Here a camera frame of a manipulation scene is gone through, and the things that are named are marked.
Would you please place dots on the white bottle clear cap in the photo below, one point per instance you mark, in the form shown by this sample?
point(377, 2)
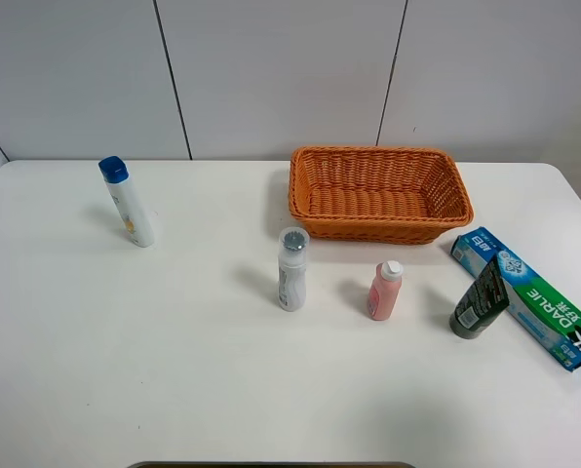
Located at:
point(292, 261)

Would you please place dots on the pink bottle white cap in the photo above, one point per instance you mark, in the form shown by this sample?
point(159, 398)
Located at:
point(384, 289)

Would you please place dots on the black squeeze tube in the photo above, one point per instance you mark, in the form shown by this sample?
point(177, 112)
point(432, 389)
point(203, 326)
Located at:
point(481, 304)

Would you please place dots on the green Darlie toothpaste box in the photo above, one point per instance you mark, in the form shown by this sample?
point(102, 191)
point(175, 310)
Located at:
point(553, 320)

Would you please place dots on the orange wicker basket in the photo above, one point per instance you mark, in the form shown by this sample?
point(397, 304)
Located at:
point(393, 195)

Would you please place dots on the white bottle blue cap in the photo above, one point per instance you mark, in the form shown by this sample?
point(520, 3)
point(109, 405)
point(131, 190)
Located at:
point(121, 189)

